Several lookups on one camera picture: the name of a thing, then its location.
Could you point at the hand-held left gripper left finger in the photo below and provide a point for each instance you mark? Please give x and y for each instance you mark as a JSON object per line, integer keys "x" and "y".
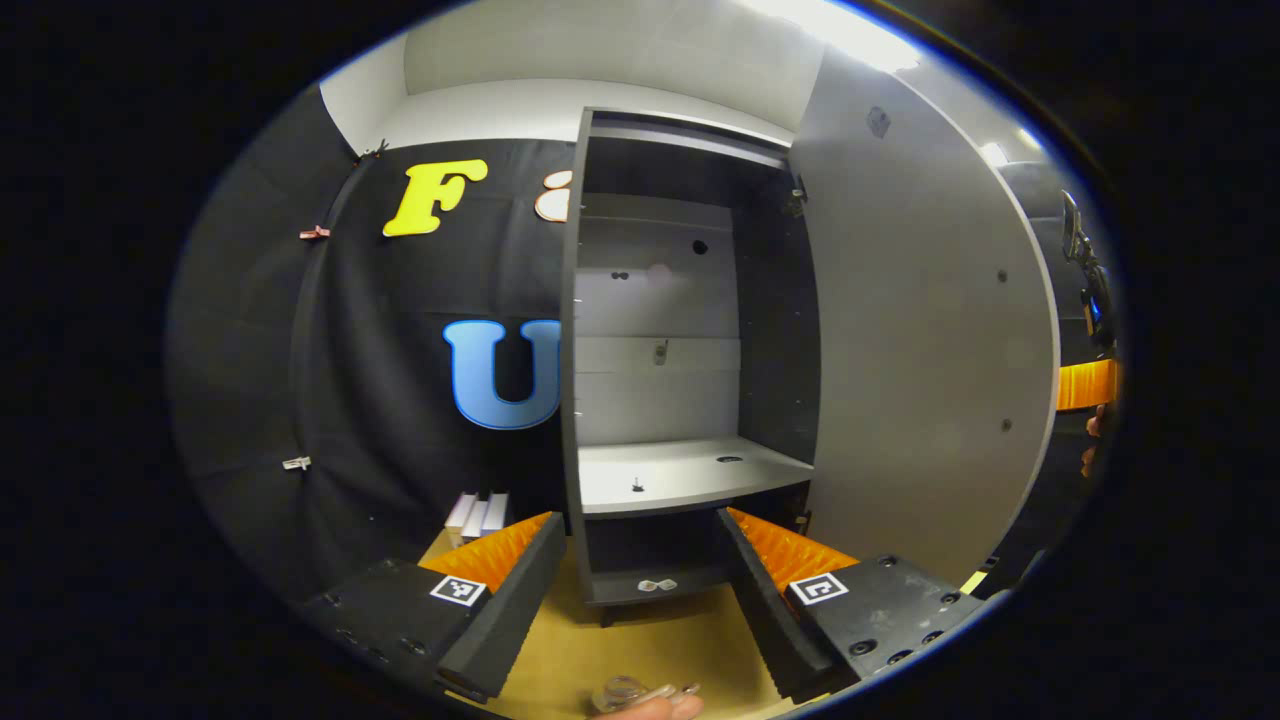
{"x": 510, "y": 620}

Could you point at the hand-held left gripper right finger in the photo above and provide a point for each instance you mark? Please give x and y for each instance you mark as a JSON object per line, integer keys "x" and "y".
{"x": 765, "y": 620}

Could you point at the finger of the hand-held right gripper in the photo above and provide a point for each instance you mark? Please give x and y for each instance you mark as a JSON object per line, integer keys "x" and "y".
{"x": 1085, "y": 385}

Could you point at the clear plastic bottle red label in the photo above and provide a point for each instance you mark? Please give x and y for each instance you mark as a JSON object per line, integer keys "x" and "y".
{"x": 620, "y": 692}

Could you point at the dark grey cabinet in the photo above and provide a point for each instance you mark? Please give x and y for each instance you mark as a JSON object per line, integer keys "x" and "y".
{"x": 680, "y": 475}

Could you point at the beige cabinet door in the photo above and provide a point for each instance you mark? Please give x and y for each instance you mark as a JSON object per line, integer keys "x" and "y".
{"x": 920, "y": 350}

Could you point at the metal door hinge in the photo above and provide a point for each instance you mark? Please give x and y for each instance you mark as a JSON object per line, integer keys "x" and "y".
{"x": 797, "y": 198}
{"x": 801, "y": 521}

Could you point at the small ceiling light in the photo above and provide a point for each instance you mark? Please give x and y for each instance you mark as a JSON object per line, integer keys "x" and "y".
{"x": 994, "y": 154}

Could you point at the white clip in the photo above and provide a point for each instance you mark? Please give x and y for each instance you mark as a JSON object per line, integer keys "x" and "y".
{"x": 296, "y": 463}

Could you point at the black backdrop cloth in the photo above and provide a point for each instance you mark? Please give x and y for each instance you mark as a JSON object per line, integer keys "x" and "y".
{"x": 350, "y": 380}

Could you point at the copper clip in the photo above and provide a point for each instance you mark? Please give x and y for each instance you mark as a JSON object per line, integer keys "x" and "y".
{"x": 314, "y": 232}

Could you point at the black clip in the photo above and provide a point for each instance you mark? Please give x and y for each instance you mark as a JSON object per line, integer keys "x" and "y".
{"x": 372, "y": 152}

